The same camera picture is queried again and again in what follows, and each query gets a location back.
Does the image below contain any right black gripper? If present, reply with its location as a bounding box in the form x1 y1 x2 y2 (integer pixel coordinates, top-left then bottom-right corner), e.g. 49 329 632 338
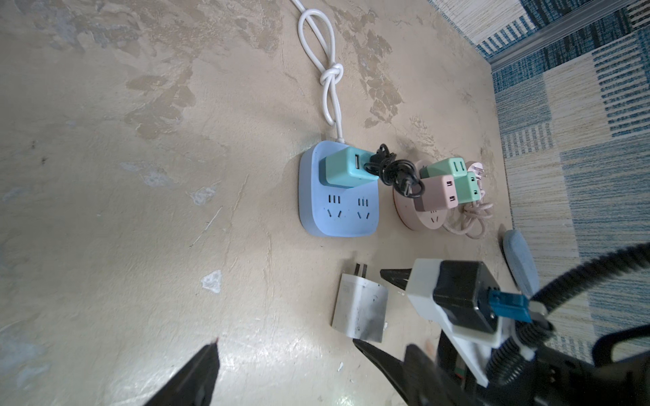
352 268 478 406

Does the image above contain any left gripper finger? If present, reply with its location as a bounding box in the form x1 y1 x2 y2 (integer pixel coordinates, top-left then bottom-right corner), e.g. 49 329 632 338
145 339 220 406

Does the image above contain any white square plug adapter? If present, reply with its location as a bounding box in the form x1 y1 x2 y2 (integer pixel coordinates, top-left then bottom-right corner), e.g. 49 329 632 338
331 263 389 343

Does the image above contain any pink plug adapter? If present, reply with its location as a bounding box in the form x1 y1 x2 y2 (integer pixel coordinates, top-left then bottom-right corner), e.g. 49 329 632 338
414 175 460 211

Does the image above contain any teal plug adapter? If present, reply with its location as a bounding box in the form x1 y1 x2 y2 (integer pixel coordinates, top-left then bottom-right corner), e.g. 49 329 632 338
319 146 378 189

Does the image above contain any light green plug adapter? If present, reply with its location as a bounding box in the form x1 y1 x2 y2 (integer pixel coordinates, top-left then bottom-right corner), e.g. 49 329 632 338
420 157 467 179

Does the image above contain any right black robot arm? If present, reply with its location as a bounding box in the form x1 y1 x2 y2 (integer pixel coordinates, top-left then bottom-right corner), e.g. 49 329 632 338
354 243 649 405

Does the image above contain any pink round power strip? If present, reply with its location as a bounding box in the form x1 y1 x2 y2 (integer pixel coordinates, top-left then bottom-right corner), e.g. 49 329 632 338
393 191 449 231

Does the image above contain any blue square power strip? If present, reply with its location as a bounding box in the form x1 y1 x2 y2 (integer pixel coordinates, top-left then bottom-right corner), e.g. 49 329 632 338
298 140 379 238

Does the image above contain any blue grey oval pad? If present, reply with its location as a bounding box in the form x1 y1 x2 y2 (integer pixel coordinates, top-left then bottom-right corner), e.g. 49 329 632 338
502 230 540 298

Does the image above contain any white cable with plug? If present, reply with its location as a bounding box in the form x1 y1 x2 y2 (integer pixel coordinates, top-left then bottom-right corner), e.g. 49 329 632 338
290 0 346 145

